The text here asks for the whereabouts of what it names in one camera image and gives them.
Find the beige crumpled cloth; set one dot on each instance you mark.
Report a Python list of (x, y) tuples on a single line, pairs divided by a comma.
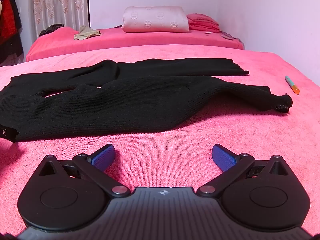
[(87, 33)]

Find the pink bed blanket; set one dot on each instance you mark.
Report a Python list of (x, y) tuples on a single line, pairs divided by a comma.
[(155, 40), (190, 145)]

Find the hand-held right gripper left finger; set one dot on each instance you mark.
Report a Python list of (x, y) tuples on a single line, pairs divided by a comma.
[(104, 157)]

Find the patterned lace curtain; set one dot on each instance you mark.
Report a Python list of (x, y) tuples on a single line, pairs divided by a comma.
[(58, 2)]

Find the green and orange marker pen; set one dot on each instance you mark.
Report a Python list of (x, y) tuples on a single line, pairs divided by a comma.
[(292, 85)]

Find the dark crumpled cloth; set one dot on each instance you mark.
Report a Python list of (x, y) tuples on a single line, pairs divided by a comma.
[(51, 29)]

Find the folded pale pink quilt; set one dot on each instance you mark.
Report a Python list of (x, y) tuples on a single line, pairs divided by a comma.
[(155, 19)]

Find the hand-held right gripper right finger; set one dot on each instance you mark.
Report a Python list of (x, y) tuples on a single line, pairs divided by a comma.
[(222, 158)]

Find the black hanging garment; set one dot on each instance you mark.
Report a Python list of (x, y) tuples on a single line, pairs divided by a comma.
[(17, 30)]

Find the red hanging garment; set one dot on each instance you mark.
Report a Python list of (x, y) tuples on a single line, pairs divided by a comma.
[(7, 22)]

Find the grey cloth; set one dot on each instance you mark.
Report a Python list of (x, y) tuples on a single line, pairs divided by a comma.
[(231, 36)]

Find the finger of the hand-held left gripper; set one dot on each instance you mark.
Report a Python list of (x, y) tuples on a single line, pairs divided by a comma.
[(7, 131)]

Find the black knit pants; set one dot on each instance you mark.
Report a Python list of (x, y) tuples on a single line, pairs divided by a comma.
[(120, 102)]

